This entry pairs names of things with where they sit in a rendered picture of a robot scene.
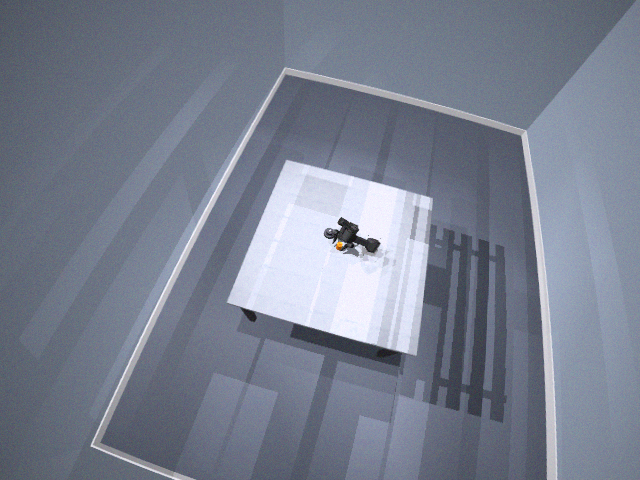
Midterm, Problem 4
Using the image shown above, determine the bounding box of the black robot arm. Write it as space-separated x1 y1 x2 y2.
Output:
337 217 381 253

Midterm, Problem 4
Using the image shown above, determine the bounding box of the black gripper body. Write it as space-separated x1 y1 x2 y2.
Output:
332 229 354 248

